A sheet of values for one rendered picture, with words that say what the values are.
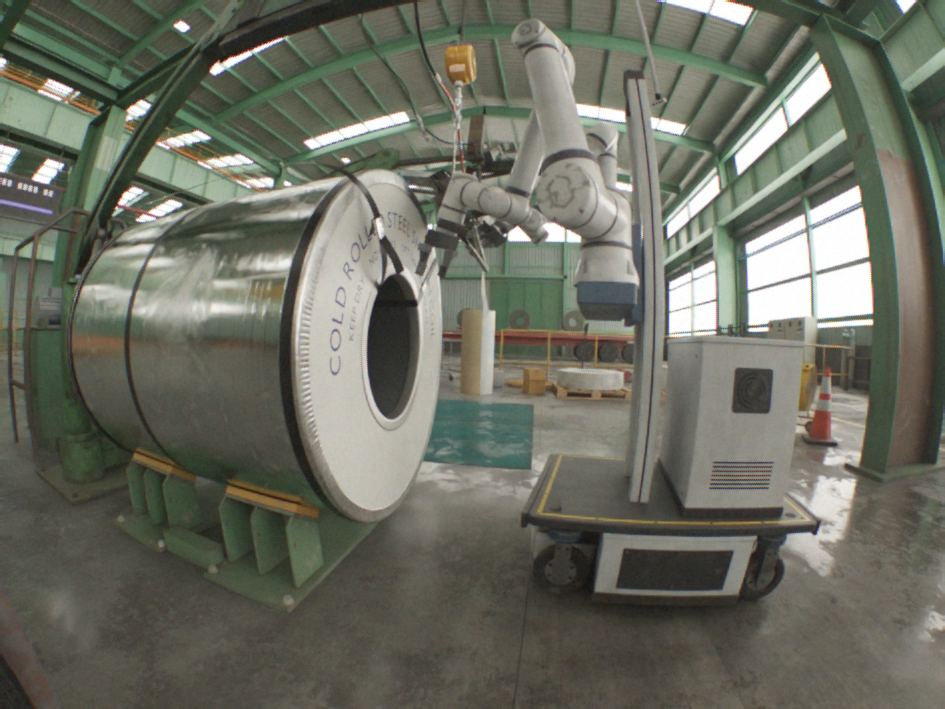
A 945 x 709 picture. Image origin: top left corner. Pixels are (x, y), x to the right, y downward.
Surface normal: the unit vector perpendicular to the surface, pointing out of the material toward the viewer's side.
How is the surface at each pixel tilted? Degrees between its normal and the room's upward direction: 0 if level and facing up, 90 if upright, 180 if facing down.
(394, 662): 0
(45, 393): 90
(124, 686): 0
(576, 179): 94
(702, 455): 90
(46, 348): 90
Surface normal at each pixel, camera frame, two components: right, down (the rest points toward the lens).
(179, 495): 0.98, 0.04
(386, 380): -0.13, -0.55
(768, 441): -0.31, 0.02
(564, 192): -0.62, 0.16
